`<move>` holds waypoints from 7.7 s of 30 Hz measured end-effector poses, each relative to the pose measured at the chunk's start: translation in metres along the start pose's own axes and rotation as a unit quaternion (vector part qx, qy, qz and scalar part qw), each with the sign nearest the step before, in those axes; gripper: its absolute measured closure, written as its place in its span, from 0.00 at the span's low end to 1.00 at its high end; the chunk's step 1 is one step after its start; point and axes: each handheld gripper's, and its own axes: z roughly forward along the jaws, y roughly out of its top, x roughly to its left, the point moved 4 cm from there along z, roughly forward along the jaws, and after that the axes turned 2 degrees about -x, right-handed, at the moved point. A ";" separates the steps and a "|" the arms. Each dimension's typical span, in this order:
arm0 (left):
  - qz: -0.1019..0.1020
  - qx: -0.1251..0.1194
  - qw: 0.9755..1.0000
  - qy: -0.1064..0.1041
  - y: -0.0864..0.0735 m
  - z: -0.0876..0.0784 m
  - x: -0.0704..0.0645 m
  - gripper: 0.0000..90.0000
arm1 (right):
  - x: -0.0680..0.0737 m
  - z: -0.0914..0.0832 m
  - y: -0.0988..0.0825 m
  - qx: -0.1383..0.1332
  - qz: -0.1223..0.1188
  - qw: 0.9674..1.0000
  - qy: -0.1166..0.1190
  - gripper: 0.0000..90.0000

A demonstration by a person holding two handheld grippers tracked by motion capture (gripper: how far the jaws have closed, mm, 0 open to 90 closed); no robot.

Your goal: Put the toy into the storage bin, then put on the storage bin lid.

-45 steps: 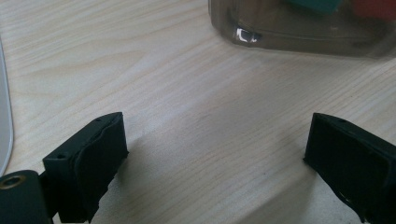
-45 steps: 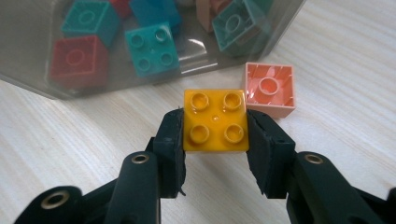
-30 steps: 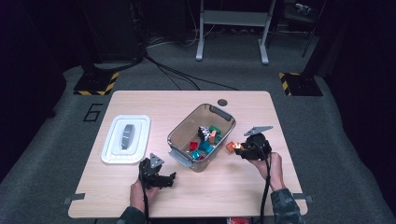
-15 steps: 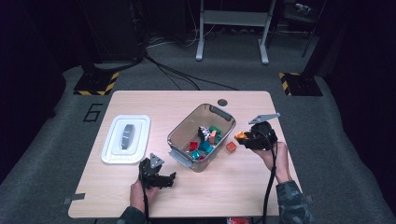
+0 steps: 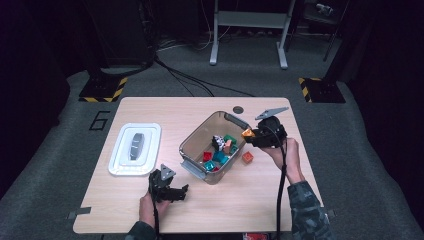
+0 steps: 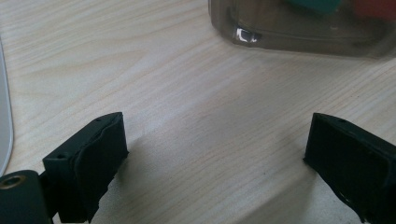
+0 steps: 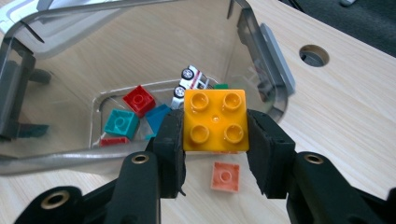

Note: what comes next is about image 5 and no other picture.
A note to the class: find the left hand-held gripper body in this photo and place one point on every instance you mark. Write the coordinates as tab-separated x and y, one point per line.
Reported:
160	188

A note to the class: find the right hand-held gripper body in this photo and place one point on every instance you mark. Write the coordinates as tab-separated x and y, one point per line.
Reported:
275	133

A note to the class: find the translucent orange toy block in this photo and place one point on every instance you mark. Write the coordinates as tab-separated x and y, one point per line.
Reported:
247	133

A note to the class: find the orange-red toy block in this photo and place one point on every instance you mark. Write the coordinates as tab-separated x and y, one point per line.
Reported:
227	146
247	157

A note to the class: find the green toy block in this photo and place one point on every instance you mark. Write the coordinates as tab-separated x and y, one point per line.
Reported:
230	138

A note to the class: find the white toy car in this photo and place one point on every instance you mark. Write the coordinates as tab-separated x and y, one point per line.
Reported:
218	142

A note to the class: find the blue toy block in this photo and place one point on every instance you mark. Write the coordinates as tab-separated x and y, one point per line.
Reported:
218	156

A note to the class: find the red toy block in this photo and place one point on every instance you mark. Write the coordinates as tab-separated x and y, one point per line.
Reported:
216	169
207	156

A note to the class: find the white bin lid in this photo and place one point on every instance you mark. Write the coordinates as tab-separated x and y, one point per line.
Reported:
135	149

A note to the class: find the transparent grey storage box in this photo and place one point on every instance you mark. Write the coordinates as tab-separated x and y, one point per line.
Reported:
196	143

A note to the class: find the person's left hand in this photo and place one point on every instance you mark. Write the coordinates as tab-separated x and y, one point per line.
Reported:
148	210

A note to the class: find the person's right hand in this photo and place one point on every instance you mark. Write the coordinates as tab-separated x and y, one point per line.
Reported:
290	160

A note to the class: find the black stand base hazard tape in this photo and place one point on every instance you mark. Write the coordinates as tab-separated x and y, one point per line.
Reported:
325	91
100	89

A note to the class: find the grey tape strip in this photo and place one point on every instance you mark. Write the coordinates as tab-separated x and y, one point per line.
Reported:
81	211
330	213

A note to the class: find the red label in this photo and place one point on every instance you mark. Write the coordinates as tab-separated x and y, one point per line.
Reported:
254	237

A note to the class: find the white metal stand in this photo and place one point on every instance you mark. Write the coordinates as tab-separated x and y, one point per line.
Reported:
250	19

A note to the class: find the grey device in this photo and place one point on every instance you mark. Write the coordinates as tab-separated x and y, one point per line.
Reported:
325	8

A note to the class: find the black cabinet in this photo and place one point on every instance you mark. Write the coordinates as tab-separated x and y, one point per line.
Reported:
123	33

